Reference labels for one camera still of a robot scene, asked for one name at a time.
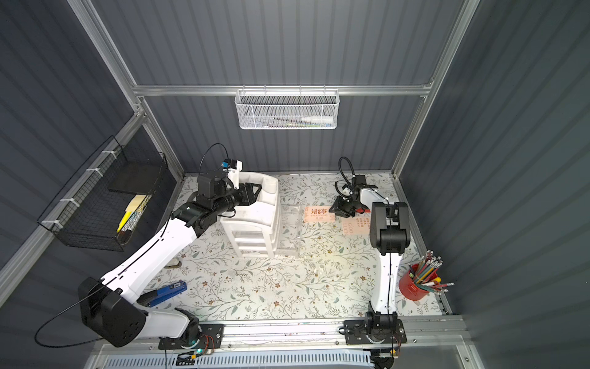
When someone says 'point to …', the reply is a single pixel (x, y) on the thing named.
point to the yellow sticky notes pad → (134, 204)
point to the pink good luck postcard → (356, 225)
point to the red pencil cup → (409, 288)
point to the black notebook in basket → (135, 177)
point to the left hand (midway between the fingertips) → (259, 188)
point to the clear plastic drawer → (288, 230)
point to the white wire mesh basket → (286, 110)
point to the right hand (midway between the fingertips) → (336, 210)
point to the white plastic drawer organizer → (254, 227)
